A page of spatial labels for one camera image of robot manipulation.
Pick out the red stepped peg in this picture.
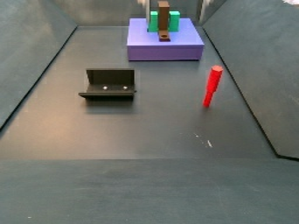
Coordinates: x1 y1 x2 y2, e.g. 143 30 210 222
203 65 223 108

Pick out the purple base board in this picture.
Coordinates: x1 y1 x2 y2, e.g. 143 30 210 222
127 18 205 61

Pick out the green block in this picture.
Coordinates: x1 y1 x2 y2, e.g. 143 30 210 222
147 11 181 32

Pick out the brown slotted upright piece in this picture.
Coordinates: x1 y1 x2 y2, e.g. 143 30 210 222
158 1 171 42

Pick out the black angle bracket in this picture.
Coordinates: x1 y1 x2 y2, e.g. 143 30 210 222
79 68 137 99

